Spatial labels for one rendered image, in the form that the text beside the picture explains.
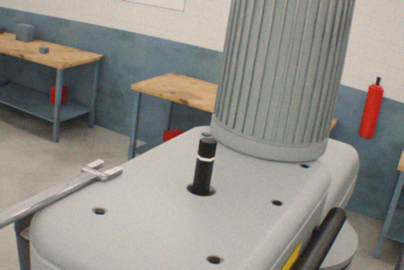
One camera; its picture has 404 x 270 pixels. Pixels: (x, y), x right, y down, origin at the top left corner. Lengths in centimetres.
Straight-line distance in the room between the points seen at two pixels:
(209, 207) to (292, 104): 22
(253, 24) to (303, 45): 8
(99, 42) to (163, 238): 555
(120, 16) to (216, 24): 118
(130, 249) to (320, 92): 40
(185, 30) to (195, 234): 492
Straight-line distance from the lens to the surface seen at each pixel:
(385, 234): 440
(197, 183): 65
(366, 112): 477
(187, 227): 58
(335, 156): 127
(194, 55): 540
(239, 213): 63
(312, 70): 77
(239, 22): 79
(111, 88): 603
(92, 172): 66
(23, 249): 292
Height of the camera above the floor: 218
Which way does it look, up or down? 20 degrees down
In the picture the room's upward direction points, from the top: 9 degrees clockwise
